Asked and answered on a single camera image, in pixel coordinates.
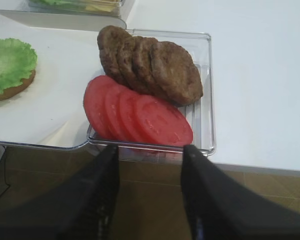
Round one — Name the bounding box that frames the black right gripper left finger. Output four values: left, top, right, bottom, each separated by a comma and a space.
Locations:
0, 144, 120, 240

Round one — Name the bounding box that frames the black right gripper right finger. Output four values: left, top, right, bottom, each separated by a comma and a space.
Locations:
180, 145, 300, 240

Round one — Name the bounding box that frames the red tomato slice front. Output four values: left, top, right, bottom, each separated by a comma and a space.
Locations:
133, 95, 194, 147

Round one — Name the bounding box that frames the red tomato slice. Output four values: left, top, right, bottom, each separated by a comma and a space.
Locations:
83, 75, 119, 140
118, 89, 146, 143
104, 84, 129, 141
133, 95, 194, 147

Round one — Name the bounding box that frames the clear lettuce and cheese container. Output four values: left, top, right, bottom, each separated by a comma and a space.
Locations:
28, 0, 126, 17

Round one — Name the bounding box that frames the yellow cheese slice tall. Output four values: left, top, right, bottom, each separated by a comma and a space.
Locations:
85, 0, 120, 13

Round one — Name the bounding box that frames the clear patty and tomato container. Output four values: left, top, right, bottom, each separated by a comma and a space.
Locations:
87, 29, 216, 155

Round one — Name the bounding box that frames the white parchment paper sheet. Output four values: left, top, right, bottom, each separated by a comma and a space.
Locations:
0, 11, 106, 148

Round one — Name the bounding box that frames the red tomato slice far left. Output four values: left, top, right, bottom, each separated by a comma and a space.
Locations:
83, 75, 119, 140

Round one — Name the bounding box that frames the brown bottom bun under lettuce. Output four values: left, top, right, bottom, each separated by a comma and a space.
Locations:
0, 70, 36, 101

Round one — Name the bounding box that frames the brown patty front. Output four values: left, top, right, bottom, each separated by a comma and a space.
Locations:
150, 41, 203, 106

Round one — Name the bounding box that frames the brown patty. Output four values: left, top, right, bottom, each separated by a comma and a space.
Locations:
97, 25, 132, 87
117, 36, 150, 95
150, 41, 203, 106
133, 37, 167, 100

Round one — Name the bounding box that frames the green lettuce leaf on bun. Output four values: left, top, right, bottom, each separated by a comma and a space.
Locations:
0, 38, 38, 95

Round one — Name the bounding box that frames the brown patty far left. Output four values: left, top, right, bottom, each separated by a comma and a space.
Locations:
97, 25, 132, 87

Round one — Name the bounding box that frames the silver metal tray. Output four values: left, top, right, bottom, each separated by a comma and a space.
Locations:
0, 8, 128, 152

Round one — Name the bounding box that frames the green lettuce in container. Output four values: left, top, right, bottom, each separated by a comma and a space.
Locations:
29, 0, 86, 11

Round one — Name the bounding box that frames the black cable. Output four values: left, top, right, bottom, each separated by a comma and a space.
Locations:
0, 159, 12, 216

